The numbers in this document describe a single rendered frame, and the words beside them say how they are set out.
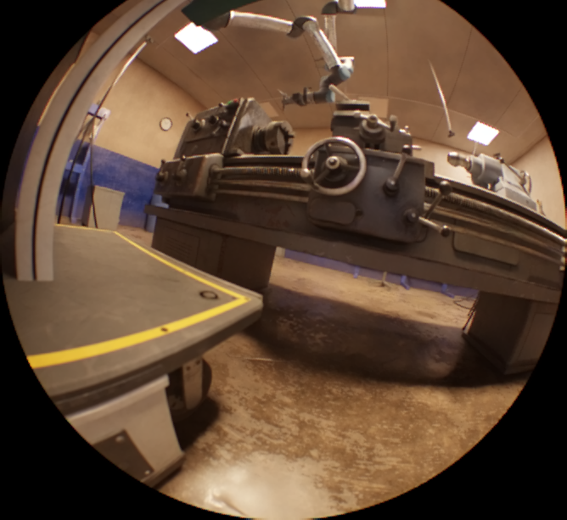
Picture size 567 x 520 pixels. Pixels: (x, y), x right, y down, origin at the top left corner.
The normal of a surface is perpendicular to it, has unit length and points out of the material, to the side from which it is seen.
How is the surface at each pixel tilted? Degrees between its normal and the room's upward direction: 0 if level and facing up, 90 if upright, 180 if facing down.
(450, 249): 90
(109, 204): 90
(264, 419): 0
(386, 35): 180
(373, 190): 90
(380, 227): 90
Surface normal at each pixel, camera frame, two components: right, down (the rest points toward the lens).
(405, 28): -0.21, 0.98
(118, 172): 0.90, 0.19
